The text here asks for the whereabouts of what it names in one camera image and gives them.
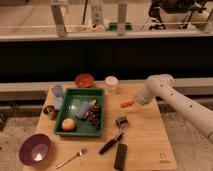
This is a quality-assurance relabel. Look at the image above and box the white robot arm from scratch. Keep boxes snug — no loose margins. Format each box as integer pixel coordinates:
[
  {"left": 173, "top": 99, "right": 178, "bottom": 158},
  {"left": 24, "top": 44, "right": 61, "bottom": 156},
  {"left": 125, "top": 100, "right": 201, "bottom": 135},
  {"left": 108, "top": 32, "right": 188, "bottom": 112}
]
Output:
[{"left": 134, "top": 74, "right": 213, "bottom": 143}]

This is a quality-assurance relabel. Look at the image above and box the white paper cup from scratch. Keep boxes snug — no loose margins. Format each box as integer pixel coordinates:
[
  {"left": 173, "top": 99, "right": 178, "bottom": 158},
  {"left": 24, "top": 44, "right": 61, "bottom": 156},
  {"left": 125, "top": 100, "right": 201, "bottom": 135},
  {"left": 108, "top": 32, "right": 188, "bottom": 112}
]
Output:
[{"left": 105, "top": 76, "right": 118, "bottom": 92}]

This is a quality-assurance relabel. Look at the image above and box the dark grape bunch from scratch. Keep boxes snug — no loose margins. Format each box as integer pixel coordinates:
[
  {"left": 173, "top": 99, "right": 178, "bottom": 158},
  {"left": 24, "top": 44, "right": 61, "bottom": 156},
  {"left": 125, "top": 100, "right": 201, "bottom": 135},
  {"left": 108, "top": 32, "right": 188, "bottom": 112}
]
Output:
[{"left": 86, "top": 104, "right": 101, "bottom": 130}]

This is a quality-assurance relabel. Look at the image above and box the blue sponge block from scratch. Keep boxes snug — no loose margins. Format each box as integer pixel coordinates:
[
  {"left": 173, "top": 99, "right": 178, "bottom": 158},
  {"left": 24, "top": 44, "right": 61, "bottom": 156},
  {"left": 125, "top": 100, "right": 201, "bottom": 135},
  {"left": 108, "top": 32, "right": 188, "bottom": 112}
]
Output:
[{"left": 75, "top": 101, "right": 90, "bottom": 119}]

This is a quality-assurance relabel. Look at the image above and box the black rectangular block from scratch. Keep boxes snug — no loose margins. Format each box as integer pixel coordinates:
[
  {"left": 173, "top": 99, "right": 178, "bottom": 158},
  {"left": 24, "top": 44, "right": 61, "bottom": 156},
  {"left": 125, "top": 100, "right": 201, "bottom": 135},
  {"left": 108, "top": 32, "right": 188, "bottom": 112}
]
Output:
[{"left": 114, "top": 143, "right": 127, "bottom": 171}]

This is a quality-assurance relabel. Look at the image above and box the orange bowl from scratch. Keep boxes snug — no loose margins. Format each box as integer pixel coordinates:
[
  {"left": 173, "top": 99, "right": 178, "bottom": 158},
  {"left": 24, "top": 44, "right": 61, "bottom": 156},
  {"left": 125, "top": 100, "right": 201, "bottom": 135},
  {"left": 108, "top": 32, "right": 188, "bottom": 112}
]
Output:
[{"left": 75, "top": 74, "right": 94, "bottom": 88}]

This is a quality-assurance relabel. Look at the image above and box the green plastic tray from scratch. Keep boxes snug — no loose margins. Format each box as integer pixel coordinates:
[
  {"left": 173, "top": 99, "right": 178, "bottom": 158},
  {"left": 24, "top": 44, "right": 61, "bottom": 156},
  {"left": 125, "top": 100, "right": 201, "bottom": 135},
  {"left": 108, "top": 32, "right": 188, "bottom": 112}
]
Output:
[{"left": 54, "top": 88, "right": 105, "bottom": 137}]

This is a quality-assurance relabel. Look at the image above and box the peach fruit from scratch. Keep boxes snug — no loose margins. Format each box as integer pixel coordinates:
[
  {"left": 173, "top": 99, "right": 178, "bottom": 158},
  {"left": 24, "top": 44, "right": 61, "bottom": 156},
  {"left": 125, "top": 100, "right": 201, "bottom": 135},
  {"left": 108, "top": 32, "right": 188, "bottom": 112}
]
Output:
[{"left": 61, "top": 118, "right": 76, "bottom": 131}]

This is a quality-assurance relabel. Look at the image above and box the metal fork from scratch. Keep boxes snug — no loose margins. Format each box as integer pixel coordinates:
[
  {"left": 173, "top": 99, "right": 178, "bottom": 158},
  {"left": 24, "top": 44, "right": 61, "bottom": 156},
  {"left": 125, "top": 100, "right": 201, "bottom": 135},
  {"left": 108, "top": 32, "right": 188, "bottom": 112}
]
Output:
[{"left": 56, "top": 147, "right": 87, "bottom": 169}]

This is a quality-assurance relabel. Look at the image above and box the green box on shelf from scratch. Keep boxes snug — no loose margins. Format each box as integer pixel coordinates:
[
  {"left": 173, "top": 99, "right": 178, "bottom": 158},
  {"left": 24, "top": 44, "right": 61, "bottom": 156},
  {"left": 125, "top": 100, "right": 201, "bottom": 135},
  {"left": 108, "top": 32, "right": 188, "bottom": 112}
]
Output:
[{"left": 108, "top": 22, "right": 132, "bottom": 31}]

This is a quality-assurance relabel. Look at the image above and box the light blue cup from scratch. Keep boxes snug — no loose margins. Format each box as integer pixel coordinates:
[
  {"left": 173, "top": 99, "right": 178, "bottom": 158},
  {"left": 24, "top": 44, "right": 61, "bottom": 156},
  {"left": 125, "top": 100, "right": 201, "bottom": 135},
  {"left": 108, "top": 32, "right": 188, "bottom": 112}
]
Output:
[{"left": 51, "top": 84, "right": 63, "bottom": 98}]

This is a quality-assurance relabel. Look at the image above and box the dark robot in background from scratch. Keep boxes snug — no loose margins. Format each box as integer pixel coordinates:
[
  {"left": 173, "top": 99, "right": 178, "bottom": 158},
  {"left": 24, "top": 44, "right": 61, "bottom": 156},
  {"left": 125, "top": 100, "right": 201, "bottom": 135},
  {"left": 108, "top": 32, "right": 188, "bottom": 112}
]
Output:
[{"left": 148, "top": 0, "right": 209, "bottom": 29}]

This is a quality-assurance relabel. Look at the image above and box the purple bowl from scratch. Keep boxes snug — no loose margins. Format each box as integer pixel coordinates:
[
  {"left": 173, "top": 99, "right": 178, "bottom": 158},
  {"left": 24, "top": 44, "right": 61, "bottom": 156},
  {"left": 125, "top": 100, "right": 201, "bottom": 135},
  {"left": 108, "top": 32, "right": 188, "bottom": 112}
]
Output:
[{"left": 19, "top": 134, "right": 51, "bottom": 166}]

